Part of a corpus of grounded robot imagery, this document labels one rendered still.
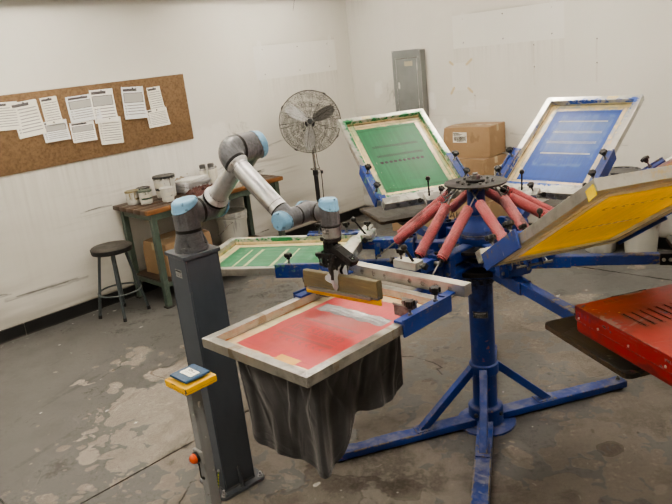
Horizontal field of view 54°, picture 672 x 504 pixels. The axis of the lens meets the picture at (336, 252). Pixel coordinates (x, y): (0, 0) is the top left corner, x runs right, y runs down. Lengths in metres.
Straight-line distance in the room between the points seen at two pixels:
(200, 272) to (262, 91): 4.42
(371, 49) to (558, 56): 2.27
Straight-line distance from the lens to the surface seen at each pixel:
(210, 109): 6.79
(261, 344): 2.52
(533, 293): 2.93
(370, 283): 2.47
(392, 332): 2.42
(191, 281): 2.96
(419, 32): 7.49
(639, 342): 2.08
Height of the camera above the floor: 1.96
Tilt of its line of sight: 17 degrees down
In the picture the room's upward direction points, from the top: 6 degrees counter-clockwise
